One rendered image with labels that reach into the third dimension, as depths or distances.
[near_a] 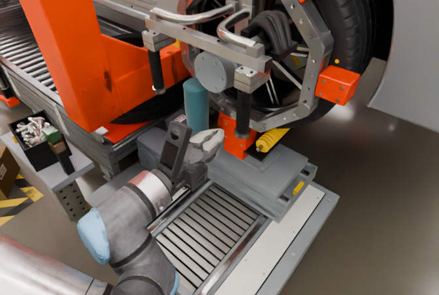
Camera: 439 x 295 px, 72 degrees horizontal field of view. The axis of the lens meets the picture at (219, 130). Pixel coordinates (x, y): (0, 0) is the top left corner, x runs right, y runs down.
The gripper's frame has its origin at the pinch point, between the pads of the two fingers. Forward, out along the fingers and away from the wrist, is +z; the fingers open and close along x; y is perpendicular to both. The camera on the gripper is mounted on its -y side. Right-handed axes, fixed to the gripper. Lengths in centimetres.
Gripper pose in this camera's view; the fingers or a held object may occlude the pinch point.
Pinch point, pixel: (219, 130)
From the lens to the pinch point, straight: 74.0
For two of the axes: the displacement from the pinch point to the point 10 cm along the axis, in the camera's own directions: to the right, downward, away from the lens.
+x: 7.7, 4.2, -4.8
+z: 6.4, -5.1, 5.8
